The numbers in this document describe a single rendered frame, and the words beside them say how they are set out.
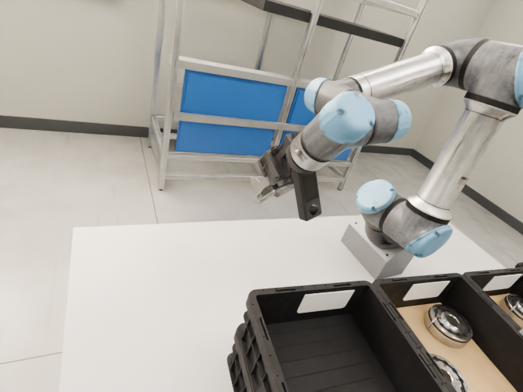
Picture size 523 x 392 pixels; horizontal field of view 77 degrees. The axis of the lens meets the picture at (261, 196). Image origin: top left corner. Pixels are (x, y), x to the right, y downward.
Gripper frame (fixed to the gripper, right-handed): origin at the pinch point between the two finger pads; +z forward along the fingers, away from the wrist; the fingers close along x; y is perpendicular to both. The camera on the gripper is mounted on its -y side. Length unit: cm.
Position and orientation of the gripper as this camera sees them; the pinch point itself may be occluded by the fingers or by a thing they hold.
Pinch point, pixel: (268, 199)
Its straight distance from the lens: 79.4
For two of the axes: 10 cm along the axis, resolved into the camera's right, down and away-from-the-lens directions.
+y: -4.2, -8.9, 1.6
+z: -3.9, 3.4, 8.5
